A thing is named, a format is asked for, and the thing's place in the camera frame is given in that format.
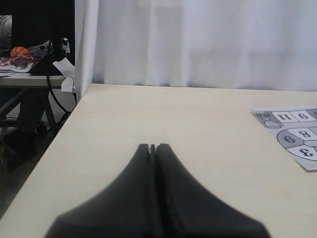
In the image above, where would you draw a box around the white crumpled paper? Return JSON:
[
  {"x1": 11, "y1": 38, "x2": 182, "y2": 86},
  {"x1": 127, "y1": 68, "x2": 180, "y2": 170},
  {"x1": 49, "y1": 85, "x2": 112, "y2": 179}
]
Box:
[{"x1": 53, "y1": 58, "x2": 75, "y2": 93}]

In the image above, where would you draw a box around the white curtain backdrop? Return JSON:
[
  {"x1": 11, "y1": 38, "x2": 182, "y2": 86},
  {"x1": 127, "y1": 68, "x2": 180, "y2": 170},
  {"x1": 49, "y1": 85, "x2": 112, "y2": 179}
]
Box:
[{"x1": 74, "y1": 0, "x2": 317, "y2": 96}]

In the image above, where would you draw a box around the black hanging cable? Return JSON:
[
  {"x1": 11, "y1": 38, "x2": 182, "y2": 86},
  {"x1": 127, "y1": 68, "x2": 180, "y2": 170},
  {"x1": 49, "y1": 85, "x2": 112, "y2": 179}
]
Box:
[{"x1": 46, "y1": 39, "x2": 72, "y2": 124}]

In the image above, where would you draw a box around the grey side table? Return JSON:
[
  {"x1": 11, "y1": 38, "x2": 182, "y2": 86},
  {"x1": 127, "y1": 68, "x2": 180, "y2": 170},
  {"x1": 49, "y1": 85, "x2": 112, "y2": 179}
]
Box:
[{"x1": 0, "y1": 74, "x2": 69, "y2": 129}]

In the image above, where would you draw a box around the red blue toy hoop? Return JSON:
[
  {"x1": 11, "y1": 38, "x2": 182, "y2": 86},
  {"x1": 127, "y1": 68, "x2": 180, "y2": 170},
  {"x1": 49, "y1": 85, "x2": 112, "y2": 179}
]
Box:
[{"x1": 0, "y1": 55, "x2": 42, "y2": 73}]

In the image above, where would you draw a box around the printed number board game sheet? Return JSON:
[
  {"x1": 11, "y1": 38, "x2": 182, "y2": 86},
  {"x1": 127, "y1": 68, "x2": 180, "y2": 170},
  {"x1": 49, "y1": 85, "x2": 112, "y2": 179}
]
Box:
[{"x1": 251, "y1": 108, "x2": 317, "y2": 172}]

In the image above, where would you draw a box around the small orange basketball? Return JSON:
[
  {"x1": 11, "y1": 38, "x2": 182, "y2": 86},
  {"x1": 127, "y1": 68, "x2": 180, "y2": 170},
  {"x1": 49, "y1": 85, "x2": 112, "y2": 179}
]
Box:
[{"x1": 10, "y1": 46, "x2": 32, "y2": 58}]

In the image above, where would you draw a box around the black monitor stand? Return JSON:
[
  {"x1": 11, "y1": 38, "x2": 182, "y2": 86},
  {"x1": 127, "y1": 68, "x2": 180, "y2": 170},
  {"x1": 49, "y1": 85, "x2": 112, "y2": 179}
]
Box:
[{"x1": 30, "y1": 38, "x2": 66, "y2": 76}]

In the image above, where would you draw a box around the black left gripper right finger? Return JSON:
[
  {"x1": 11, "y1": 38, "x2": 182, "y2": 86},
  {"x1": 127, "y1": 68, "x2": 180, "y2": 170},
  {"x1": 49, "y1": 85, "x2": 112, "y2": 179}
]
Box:
[{"x1": 155, "y1": 144, "x2": 270, "y2": 238}]

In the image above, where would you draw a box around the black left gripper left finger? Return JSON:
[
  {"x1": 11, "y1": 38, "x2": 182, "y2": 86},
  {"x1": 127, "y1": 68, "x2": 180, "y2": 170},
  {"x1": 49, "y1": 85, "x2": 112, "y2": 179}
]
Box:
[{"x1": 45, "y1": 144, "x2": 155, "y2": 238}]

